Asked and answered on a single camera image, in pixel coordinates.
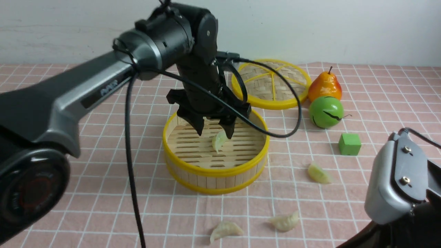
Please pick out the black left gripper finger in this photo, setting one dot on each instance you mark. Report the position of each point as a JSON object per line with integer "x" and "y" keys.
{"x": 228, "y": 124}
{"x": 195, "y": 120}

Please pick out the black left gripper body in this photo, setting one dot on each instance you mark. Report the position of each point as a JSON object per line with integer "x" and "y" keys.
{"x": 205, "y": 91}

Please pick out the pale green dumpling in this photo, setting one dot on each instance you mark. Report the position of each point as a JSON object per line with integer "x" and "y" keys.
{"x": 318, "y": 174}
{"x": 219, "y": 140}

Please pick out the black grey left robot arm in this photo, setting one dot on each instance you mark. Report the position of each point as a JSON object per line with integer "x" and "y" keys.
{"x": 40, "y": 123}

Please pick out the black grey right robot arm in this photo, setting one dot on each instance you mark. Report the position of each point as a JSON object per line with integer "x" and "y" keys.
{"x": 403, "y": 197}

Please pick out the yellow bamboo steamer lid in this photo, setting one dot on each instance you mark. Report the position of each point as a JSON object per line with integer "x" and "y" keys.
{"x": 268, "y": 91}

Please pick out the yellow bamboo steamer tray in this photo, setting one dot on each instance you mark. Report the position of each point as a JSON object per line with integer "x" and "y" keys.
{"x": 193, "y": 162}

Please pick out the green apple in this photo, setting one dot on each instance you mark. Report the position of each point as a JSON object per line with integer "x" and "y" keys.
{"x": 326, "y": 112}

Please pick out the orange yellow pear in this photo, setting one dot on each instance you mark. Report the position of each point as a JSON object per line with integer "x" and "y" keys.
{"x": 326, "y": 84}

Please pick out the pink checkered tablecloth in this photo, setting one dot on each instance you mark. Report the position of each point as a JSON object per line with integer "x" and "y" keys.
{"x": 96, "y": 210}

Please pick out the green cube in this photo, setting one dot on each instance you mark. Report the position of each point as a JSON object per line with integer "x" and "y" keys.
{"x": 349, "y": 144}

